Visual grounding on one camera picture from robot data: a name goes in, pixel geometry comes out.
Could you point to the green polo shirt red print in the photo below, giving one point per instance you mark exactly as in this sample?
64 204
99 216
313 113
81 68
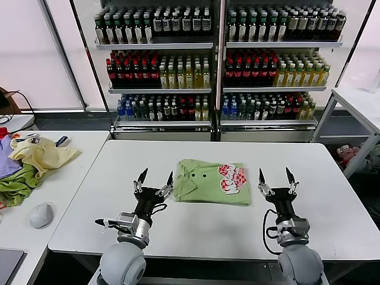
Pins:
207 187

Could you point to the white printed cloth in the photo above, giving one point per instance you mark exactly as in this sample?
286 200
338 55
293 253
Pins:
35 139

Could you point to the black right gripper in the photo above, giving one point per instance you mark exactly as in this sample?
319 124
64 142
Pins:
283 205

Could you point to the blue white striped cloth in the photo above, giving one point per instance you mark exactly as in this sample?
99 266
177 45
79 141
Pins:
63 141

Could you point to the purple garment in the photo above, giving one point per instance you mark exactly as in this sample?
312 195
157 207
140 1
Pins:
7 160

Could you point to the bottle shelf unit blue-left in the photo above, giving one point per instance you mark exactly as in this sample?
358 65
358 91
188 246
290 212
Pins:
160 74

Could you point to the bottle shelf unit wide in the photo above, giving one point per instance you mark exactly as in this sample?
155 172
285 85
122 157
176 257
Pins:
276 74

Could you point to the grey laptop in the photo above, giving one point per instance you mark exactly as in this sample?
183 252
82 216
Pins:
10 264

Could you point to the brown cardboard box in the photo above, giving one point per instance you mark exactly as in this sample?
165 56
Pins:
12 102

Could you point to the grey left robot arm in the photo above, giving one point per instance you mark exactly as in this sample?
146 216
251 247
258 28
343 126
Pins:
124 261

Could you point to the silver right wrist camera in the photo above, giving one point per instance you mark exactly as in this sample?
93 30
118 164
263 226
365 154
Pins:
297 227

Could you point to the white metal side table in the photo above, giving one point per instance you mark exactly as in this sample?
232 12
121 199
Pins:
356 98

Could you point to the pink clothes pile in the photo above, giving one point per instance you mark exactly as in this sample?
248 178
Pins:
348 154

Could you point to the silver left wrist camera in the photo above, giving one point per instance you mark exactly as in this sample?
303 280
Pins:
127 221

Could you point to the pale yellow shirt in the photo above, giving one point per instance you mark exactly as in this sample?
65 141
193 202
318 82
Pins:
47 154

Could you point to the grey computer mouse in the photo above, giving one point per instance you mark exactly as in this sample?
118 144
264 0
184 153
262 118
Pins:
41 215

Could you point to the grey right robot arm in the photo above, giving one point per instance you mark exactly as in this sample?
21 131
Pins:
300 264

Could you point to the crumpled green garment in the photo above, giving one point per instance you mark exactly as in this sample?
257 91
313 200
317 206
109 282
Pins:
17 185

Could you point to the red garment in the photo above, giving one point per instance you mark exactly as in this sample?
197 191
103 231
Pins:
3 132

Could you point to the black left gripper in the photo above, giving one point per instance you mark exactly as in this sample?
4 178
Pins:
148 202

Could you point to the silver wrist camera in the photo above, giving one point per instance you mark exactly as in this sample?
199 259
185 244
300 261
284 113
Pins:
127 221
297 227

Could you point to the brown mixed clothes pile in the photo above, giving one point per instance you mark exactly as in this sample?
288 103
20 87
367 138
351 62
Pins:
374 157

